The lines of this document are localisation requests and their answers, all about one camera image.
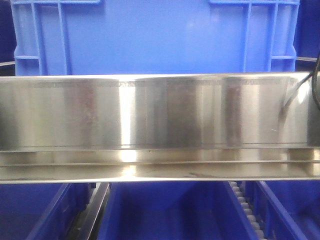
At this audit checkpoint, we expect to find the blue bin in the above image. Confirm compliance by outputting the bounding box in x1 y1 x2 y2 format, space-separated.
242 180 320 240
10 0 300 76
97 181 258 240
0 183 96 240

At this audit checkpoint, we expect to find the dark metal divider rail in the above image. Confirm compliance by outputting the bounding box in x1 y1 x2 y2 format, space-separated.
66 182 110 240

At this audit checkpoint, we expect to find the white roller track strip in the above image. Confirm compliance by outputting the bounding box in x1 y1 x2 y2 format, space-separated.
228 181 265 240

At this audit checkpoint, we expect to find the stainless steel shelf front rail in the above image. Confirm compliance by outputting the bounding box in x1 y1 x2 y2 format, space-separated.
0 72 320 183

